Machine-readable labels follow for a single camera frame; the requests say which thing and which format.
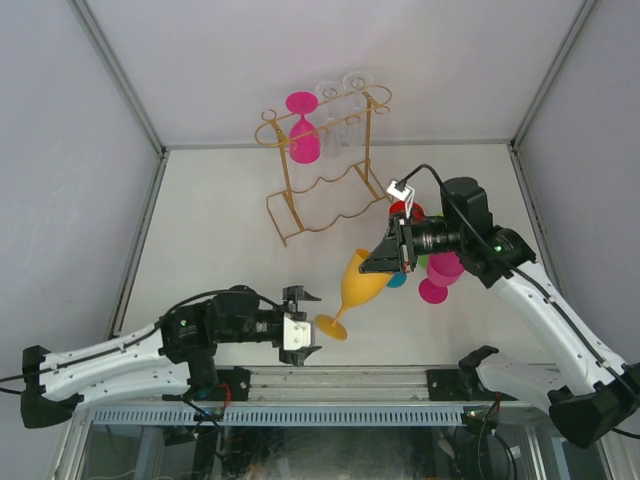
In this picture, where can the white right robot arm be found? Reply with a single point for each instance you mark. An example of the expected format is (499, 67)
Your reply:
(592, 390)

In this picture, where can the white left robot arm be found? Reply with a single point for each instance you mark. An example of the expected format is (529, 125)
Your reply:
(173, 357)

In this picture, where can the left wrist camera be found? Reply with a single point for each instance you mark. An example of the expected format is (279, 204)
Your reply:
(297, 333)

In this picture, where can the gold wire glass rack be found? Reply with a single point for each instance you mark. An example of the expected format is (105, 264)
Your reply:
(316, 196)

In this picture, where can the clear wine glass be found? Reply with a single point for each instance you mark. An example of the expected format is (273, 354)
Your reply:
(330, 94)
(356, 83)

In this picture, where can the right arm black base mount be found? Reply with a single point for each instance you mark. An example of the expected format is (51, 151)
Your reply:
(451, 384)

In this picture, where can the aluminium frame rail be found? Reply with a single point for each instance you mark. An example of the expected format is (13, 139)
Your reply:
(277, 385)

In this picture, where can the grey slotted cable duct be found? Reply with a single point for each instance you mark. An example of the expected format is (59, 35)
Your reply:
(291, 416)

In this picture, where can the clear wine glass left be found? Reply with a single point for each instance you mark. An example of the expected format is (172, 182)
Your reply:
(330, 94)

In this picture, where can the green wine glass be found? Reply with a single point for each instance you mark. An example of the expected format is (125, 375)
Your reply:
(423, 259)

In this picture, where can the red wine glass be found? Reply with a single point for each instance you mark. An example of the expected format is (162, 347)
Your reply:
(416, 214)

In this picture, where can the pink wine glass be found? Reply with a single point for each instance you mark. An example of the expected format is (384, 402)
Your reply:
(442, 271)
(305, 145)

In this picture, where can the clear wine glass right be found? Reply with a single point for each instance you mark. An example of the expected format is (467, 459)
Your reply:
(356, 83)

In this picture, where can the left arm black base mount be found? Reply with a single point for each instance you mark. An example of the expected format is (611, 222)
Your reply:
(233, 384)

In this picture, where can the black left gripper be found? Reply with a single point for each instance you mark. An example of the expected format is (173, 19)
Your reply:
(291, 295)

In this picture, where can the blue wine glass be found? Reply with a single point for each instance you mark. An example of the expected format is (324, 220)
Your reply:
(397, 280)

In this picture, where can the orange wine glass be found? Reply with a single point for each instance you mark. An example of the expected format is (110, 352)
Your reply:
(356, 289)

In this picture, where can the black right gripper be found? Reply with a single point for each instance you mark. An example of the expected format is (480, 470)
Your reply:
(387, 256)

